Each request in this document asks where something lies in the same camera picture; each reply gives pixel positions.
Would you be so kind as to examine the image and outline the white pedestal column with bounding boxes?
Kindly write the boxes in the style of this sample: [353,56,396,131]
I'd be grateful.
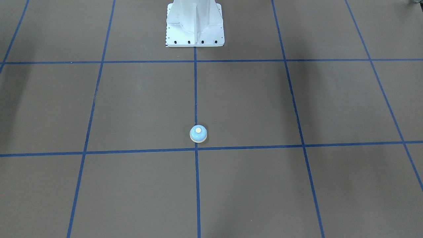
[165,0,225,47]

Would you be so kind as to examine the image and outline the light blue call bell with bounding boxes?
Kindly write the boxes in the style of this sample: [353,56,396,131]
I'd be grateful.
[189,125,208,143]

